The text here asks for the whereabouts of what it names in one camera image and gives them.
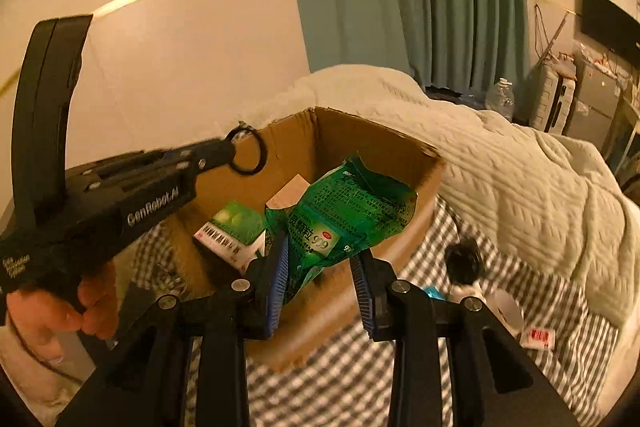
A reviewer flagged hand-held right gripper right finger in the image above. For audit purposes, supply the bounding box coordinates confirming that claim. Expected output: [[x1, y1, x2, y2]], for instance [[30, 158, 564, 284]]
[[349, 249, 581, 427]]

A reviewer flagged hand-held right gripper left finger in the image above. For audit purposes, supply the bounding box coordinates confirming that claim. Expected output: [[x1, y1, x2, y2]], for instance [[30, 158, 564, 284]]
[[55, 227, 291, 427]]

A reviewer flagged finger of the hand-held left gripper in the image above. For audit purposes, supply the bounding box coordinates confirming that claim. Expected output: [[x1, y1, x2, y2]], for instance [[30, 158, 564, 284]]
[[162, 138, 237, 164], [176, 154, 238, 181]]

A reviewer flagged black ring hair tie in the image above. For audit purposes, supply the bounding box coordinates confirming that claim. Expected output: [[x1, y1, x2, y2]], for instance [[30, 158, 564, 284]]
[[225, 124, 263, 175]]

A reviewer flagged green white medicine box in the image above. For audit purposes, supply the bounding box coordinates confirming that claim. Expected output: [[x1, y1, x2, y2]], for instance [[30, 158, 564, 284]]
[[192, 201, 268, 275]]

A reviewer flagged green foil packet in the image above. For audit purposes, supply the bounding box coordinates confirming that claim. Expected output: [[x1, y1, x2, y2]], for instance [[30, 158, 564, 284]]
[[265, 157, 418, 305]]

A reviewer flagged large cardboard box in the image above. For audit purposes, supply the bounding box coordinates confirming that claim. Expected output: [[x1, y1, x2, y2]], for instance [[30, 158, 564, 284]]
[[167, 106, 446, 373]]

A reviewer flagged person's left forearm white sleeve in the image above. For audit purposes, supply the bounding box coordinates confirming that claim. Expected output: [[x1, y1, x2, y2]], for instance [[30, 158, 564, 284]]
[[0, 332, 96, 413]]

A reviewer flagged person's left hand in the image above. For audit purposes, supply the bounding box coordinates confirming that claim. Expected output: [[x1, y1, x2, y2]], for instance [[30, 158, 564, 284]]
[[5, 259, 121, 364]]

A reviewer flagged grey checkered bedsheet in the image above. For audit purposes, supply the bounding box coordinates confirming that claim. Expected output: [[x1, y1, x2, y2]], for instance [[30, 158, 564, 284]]
[[130, 194, 621, 427]]

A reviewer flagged white tape roll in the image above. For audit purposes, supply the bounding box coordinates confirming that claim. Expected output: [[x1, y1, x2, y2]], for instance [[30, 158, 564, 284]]
[[487, 288, 524, 335]]

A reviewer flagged white packet red label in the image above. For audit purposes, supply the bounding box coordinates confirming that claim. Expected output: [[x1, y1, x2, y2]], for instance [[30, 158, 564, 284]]
[[520, 326, 558, 350]]

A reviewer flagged clear water bottle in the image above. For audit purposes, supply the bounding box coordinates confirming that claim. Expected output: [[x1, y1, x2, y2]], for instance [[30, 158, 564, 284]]
[[485, 78, 516, 124]]

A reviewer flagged white suitcase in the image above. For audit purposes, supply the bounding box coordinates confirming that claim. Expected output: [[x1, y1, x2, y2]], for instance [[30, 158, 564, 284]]
[[528, 59, 578, 135]]

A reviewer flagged grey metal cabinet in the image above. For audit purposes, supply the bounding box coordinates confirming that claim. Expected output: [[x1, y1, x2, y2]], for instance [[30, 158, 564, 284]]
[[562, 54, 626, 150]]

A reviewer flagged black bundled cable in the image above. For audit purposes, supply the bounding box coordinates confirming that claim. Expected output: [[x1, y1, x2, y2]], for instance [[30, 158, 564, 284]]
[[445, 241, 483, 283]]

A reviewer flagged white cable-knit blanket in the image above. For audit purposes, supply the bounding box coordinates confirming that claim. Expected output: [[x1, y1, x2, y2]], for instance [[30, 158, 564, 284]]
[[240, 64, 640, 328]]

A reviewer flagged black wall television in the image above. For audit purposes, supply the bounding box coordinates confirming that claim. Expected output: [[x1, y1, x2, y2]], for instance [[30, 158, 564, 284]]
[[581, 0, 640, 68]]

